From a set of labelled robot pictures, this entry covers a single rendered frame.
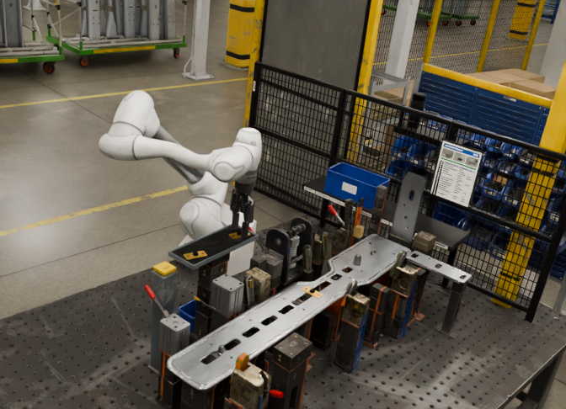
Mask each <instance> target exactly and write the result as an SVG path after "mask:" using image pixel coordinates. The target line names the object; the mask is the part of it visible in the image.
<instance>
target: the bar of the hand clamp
mask: <svg viewBox="0 0 566 409"><path fill-rule="evenodd" d="M344 203H345V209H344V229H345V230H347V231H349V229H350V232H349V234H352V218H353V207H356V206H357V202H356V201H355V202H354V203H353V200H352V199H347V200H346V201H344Z"/></svg>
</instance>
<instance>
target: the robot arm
mask: <svg viewBox="0 0 566 409"><path fill-rule="evenodd" d="M99 150H100V151H101V152H102V153H103V154H105V155H106V156H107V157H110V158H113V159H116V160H121V161H137V160H145V159H150V158H156V157H162V158H163V159H164V160H165V161H166V162H167V163H168V164H169V165H170V166H171V167H173V168H174V169H175V170H176V171H177V172H178V173H179V174H180V175H181V176H183V177H184V178H185V179H186V181H185V182H186V186H187V188H188V189H189V192H190V194H191V195H192V198H191V201H190V202H188V203H186V204H185V205H184V206H183V207H182V209H181V210H180V212H179V221H180V224H181V226H182V228H183V229H184V231H185V232H186V233H187V234H188V235H189V236H190V237H191V238H192V239H193V240H195V239H197V238H199V237H202V236H204V235H207V234H209V233H211V232H213V231H216V230H219V229H221V228H223V227H225V226H227V225H226V224H225V223H223V222H222V221H221V208H222V205H223V202H224V199H225V197H226V193H227V186H228V183H231V182H234V181H235V186H234V189H232V197H231V204H230V210H231V211H232V230H234V229H238V223H239V215H240V214H239V209H240V206H241V205H242V207H243V219H244V221H243V223H242V231H241V237H246V236H248V228H249V223H253V222H254V204H255V200H252V199H251V192H252V191H253V190H254V182H255V181H256V178H257V171H258V165H259V162H260V158H261V151H262V140H261V135H260V133H259V131H257V130H256V129H253V128H242V129H241V130H240V131H239V132H238V134H237V137H236V140H235V142H234V143H233V145H232V148H231V147H228V148H223V149H218V150H214V151H213V152H212V154H210V155H198V154H195V153H193V152H192V151H190V150H188V149H186V148H184V147H182V146H181V145H180V144H179V143H178V142H177V141H176V140H175V139H174V138H173V137H172V136H171V135H170V134H169V133H168V132H167V131H166V130H165V129H164V128H163V127H162V126H161V125H160V122H159V119H158V116H157V114H156V112H155V109H154V103H153V100H152V98H151V96H150V95H149V94H147V93H145V92H143V91H139V90H135V91H133V92H131V93H128V94H127V95H126V96H125V97H124V98H123V100H122V101H121V103H120V106H119V108H118V109H117V111H116V113H115V117H114V121H113V124H112V126H111V128H110V130H109V134H104V135H103V136H102V137H101V138H100V140H99ZM246 203H247V204H246Z"/></svg>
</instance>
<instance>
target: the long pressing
mask: <svg viewBox="0 0 566 409"><path fill-rule="evenodd" d="M402 250H404V251H406V252H407V255H406V256H408V255H409V254H410V253H411V250H410V249H408V248H407V247H404V246H402V245H399V244H397V243H396V242H392V241H390V240H388V239H386V238H384V237H382V236H378V235H377V234H371V235H369V236H367V237H366V238H364V239H362V240H361V241H359V242H357V243H356V244H354V245H353V246H351V247H349V248H347V249H345V250H344V251H343V252H341V253H339V254H337V255H335V256H334V257H332V258H330V259H329V260H328V268H329V272H328V273H326V274H325V275H324V276H322V277H320V278H319V279H317V280H315V281H312V282H302V281H298V282H295V283H293V284H291V285H289V286H287V287H286V288H284V289H283V290H281V291H279V292H278V293H276V294H274V295H272V296H271V297H270V298H268V299H266V300H264V301H262V302H261V303H259V304H257V305H256V306H254V307H253V308H251V309H249V310H248V311H245V312H244V313H243V314H241V315H240V316H237V317H236V318H234V319H232V320H231V321H229V322H228V323H226V324H224V325H223V326H221V327H219V328H217V329H216V330H215V331H213V332H211V333H209V334H207V335H206V336H204V337H203V338H201V339H200V340H198V341H196V342H195V343H192V344H191V345H189V346H188V347H187V348H184V349H183V350H181V351H179V352H178V353H176V354H175V355H173V356H171V357H170V358H169V359H168V361H167V368H168V370H170V371H171V372H172V373H174V374H175V375H177V376H178V377H179V378H180V379H182V380H183V381H184V382H186V383H187V384H189V385H190V386H192V387H193V388H195V389H197V390H209V389H211V388H212V387H214V386H215V385H217V384H218V383H220V382H221V381H223V380H224V379H226V377H228V376H229V375H231V374H232V371H233V370H234V367H235V364H236V360H237V358H238V356H239V355H240V354H241V353H243V352H245V353H247V354H248V355H249V362H250V361H251V360H252V359H254V358H256V357H257V356H259V355H260V354H261V353H262V352H264V351H265V350H267V349H268V348H270V347H271V346H273V345H274V344H276V343H277V342H279V341H280V340H281V339H282V338H284V337H286V336H287V335H289V334H290V333H291V332H293V331H295V330H296V329H297V328H298V327H300V326H301V325H303V324H304V323H306V322H307V321H309V320H310V319H312V318H313V317H315V316H316V315H317V314H318V313H320V312H321V311H323V310H325V309H326V308H327V307H329V306H330V305H332V304H333V303H334V302H335V301H337V300H339V299H340V298H342V297H343V296H344V294H345V291H346V290H347V286H348V284H349V282H350V281H351V280H352V279H355V280H357V281H358V285H357V287H358V286H362V285H366V284H370V283H372V282H373V281H375V280H376V279H378V278H379V277H381V276H382V275H383V274H384V273H386V272H387V271H389V270H390V269H391V268H392V267H393V265H394V264H395V262H396V260H397V255H398V254H399V253H400V252H401V251H402ZM371 251H372V255H371ZM374 251H376V252H374ZM356 254H360V255H361V261H360V265H359V266H356V265H354V264H353V262H354V258H355V255H356ZM345 268H351V269H352V271H350V272H348V273H345V272H343V271H342V270H344V269H345ZM361 271H362V272H361ZM335 274H338V275H340V276H342V277H341V278H340V279H338V280H333V279H331V278H332V277H333V276H334V275H335ZM350 278H352V279H350ZM323 282H329V283H330V285H329V286H327V287H326V288H324V289H322V290H321V291H319V293H321V294H323V295H322V296H321V297H319V298H316V297H314V296H312V295H311V297H310V298H309V299H307V300H305V301H304V302H302V303H301V304H300V305H293V304H292V302H293V301H295V300H297V299H298V298H300V297H302V296H303V295H305V294H307V293H306V292H304V291H302V288H304V287H305V286H308V287H310V288H312V289H314V288H316V287H317V286H319V285H320V284H322V283H323ZM284 299H285V300H284ZM287 305H290V306H292V307H293V308H294V309H292V310H290V311H288V312H287V313H286V314H285V315H282V314H280V313H279V312H278V311H280V310H281V309H283V308H284V307H286V306H287ZM303 309H304V310H303ZM270 316H274V317H276V318H277V320H275V321H273V322H271V323H270V324H269V325H268V326H265V325H263V324H261V322H262V321H264V320H265V319H267V318H268V317H270ZM250 320H251V321H250ZM253 327H256V328H258V329H259V331H258V332H256V333H255V334H254V335H252V336H251V337H245V336H243V334H244V333H245V332H246V331H248V330H250V329H251V328H253ZM234 339H237V340H238V341H239V342H240V343H239V344H238V345H237V346H236V347H234V348H232V349H230V350H228V351H227V350H225V349H224V350H225V352H224V353H219V352H217V351H218V347H219V346H220V345H223V346H225V345H226V344H228V343H229V342H231V341H232V340H234ZM211 344H212V345H211ZM212 353H218V354H220V355H221V356H220V357H219V358H217V359H215V360H213V361H212V362H210V363H209V364H203V363H202V362H201V360H202V359H204V358H206V357H207V356H209V355H211V354H212ZM231 357H232V359H231Z"/></svg>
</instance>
